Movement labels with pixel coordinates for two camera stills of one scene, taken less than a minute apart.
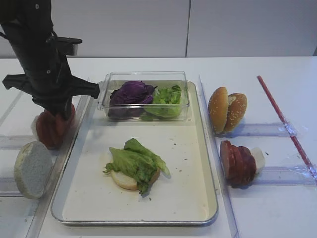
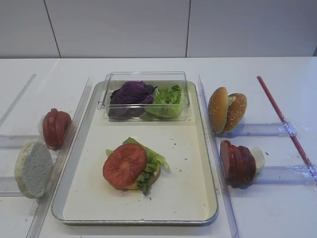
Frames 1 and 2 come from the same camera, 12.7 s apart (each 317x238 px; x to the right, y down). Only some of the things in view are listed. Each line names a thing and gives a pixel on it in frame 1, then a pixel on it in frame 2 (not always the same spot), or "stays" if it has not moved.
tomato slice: x=61 y=128 to x=122 y=166
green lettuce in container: x=167 y=104 stays
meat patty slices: x=238 y=164 stays
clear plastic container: x=146 y=95 stays
